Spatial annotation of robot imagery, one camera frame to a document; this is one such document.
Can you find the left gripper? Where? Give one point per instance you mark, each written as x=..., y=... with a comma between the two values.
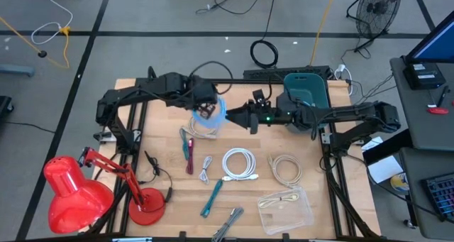
x=204, y=91

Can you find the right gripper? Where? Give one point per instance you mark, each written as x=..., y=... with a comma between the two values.
x=269, y=116

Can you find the teal plastic bin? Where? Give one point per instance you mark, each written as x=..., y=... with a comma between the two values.
x=312, y=93

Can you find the clear plastic tray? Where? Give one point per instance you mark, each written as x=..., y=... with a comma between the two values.
x=283, y=220

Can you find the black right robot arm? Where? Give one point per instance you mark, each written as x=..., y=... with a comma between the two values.
x=354, y=112

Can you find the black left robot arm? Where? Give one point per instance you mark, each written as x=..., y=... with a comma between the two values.
x=120, y=96

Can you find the black perforated bar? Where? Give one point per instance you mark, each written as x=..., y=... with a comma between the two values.
x=269, y=72

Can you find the grey metal mounting plate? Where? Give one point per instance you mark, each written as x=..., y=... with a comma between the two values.
x=104, y=137
x=326, y=139

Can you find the white paper sheet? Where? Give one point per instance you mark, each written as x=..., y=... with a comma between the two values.
x=384, y=169
x=374, y=142

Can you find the red desk lamp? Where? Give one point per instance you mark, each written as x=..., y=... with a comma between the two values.
x=74, y=196

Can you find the round printed disc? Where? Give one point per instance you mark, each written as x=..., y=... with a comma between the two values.
x=400, y=183

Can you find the black floor fan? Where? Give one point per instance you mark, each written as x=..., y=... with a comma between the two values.
x=377, y=8

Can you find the black round floor plug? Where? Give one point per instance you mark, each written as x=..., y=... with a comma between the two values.
x=42, y=53

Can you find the grey desk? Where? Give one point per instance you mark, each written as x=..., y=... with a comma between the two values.
x=425, y=164
x=425, y=128

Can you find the small black computer box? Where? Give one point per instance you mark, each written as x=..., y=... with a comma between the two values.
x=423, y=77

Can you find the red desk object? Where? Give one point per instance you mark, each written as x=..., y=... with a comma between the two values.
x=438, y=110

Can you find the grey metal floor bar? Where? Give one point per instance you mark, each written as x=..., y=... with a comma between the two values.
x=16, y=70

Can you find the black pen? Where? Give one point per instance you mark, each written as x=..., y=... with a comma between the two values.
x=443, y=96

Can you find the computer monitor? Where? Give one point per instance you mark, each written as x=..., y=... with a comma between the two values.
x=438, y=43

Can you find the backlit keyboard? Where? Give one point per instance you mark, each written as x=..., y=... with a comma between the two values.
x=441, y=196

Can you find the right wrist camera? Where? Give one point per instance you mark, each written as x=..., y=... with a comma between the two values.
x=259, y=98

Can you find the black aluminium table frame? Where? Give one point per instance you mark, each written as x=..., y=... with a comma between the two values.
x=241, y=81

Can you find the silver metal bracket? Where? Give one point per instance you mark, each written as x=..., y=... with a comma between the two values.
x=133, y=240

